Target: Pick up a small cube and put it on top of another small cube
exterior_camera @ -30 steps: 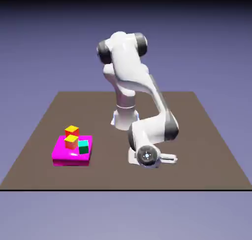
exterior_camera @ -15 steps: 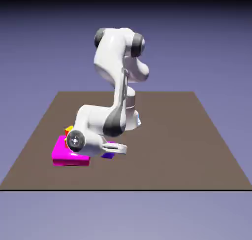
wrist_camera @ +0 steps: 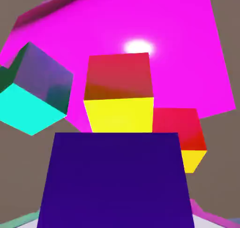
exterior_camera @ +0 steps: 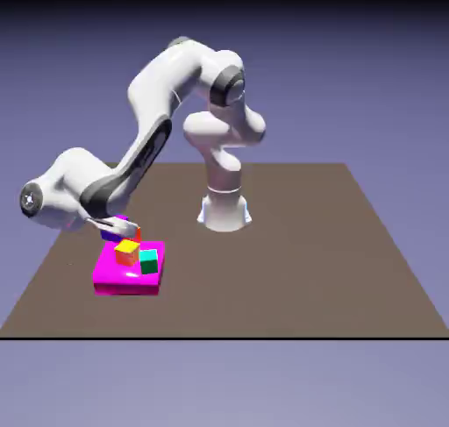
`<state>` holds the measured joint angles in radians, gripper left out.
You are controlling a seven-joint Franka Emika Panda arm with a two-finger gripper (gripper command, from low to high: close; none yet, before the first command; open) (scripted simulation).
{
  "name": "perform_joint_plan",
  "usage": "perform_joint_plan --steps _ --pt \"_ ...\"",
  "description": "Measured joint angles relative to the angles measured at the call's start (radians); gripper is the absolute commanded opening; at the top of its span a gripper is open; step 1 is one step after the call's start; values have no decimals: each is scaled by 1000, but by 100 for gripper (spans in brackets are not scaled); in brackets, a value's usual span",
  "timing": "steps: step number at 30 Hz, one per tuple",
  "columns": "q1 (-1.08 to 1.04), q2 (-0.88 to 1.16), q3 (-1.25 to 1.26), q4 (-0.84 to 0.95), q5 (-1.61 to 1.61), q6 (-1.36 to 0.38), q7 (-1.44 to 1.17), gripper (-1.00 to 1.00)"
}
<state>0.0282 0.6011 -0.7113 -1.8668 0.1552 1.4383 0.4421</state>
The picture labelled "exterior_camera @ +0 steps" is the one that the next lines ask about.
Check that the large magenta box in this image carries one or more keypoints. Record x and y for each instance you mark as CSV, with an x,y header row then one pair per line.
x,y
115,276

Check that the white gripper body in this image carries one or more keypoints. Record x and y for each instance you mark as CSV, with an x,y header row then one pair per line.
x,y
117,226

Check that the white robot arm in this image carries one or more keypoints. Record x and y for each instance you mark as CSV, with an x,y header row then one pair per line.
x,y
154,83

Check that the small orange cube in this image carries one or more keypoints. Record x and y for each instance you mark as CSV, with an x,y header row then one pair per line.
x,y
127,253

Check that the small purple cube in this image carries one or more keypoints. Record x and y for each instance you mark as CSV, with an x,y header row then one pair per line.
x,y
109,236

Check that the small green cube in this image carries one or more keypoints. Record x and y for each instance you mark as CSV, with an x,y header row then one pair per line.
x,y
149,262

